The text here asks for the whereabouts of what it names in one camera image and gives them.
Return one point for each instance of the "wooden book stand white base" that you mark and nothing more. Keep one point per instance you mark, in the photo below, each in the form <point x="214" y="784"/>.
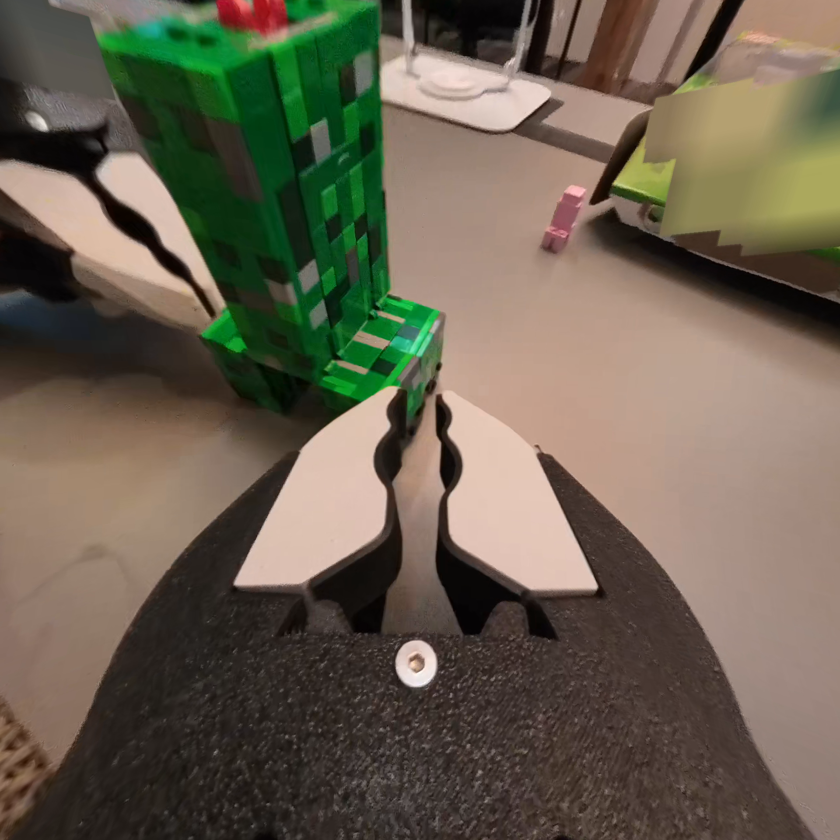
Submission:
<point x="472" y="105"/>

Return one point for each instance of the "pink lego pig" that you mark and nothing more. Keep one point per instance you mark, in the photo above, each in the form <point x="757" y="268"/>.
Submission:
<point x="564" y="210"/>

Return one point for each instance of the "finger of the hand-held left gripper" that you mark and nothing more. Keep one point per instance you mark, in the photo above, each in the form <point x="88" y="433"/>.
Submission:
<point x="157" y="210"/>
<point x="46" y="197"/>

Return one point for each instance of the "green lego creeper body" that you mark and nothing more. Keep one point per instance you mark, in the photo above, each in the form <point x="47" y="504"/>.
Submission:
<point x="262" y="164"/>

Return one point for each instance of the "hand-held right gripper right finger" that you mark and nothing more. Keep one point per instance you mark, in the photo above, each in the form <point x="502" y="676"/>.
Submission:
<point x="512" y="525"/>

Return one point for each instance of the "rough wooden column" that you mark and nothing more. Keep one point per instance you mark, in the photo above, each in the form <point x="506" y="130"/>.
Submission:
<point x="617" y="39"/>

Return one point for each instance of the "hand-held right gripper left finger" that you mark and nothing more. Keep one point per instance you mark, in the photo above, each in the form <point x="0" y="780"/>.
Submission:
<point x="315" y="525"/>

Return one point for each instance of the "green cardboard lego box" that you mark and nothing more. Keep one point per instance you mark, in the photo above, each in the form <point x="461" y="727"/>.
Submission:
<point x="640" y="180"/>

